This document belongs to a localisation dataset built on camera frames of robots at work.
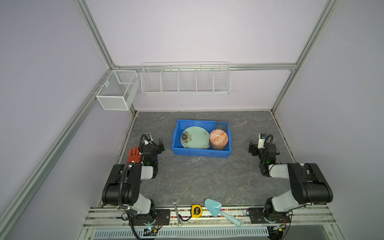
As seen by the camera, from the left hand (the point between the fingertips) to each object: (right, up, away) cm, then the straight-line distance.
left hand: (153, 141), depth 92 cm
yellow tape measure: (+28, -33, -19) cm, 47 cm away
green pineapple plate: (+27, +2, +7) cm, 28 cm away
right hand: (+67, -1, +1) cm, 67 cm away
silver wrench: (+19, -38, -20) cm, 47 cm away
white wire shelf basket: (+22, +41, +4) cm, 47 cm away
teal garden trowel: (+37, -33, -16) cm, 52 cm away
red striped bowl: (+40, -4, -2) cm, 41 cm away
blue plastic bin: (+16, -5, +2) cm, 17 cm away
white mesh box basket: (-26, +34, +9) cm, 44 cm away
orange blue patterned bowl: (+41, +2, +2) cm, 42 cm away
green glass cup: (+44, +11, +7) cm, 46 cm away
